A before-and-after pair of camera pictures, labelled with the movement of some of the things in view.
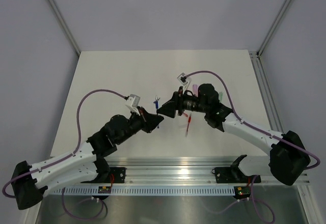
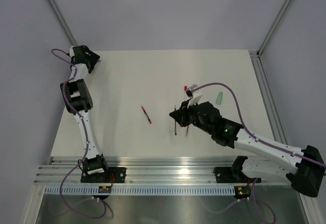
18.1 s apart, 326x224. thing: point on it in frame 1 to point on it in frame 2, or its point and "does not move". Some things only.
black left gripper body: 139,118 to 92,59
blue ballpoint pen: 156,103 to 175,123
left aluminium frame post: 59,17 does not move
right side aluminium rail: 274,120 does not move
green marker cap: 220,96 does not move
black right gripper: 177,103 to 181,115
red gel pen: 189,119 does not move
